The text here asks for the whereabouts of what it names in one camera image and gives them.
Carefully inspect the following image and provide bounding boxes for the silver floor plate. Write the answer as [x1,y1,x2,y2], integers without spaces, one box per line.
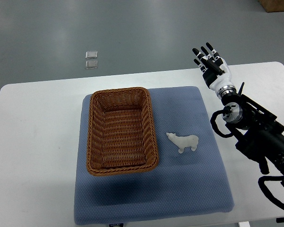
[85,60,98,70]
[85,51,98,59]

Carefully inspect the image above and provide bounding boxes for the brown cardboard box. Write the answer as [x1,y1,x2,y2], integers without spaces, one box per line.
[258,0,284,13]

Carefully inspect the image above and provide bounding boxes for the blue quilted mat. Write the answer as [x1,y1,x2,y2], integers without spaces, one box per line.
[74,86,234,225]

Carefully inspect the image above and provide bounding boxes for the white bear figurine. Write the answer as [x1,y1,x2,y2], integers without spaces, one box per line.
[166,132,199,154]

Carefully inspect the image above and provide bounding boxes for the black sleeved cable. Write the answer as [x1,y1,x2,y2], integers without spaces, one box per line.
[257,175,284,212]

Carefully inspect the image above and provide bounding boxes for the upper silver floor plate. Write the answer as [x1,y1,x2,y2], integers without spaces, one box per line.
[85,51,98,59]

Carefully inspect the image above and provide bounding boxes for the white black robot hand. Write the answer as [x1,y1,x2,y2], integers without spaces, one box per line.
[192,43,236,99]

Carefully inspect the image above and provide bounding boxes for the lower silver floor plate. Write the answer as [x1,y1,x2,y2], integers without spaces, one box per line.
[85,60,98,70]

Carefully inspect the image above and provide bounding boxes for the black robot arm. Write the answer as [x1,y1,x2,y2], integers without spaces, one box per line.
[217,85,284,175]

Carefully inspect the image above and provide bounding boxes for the brown wicker basket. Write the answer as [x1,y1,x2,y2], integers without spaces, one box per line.
[86,87,159,176]

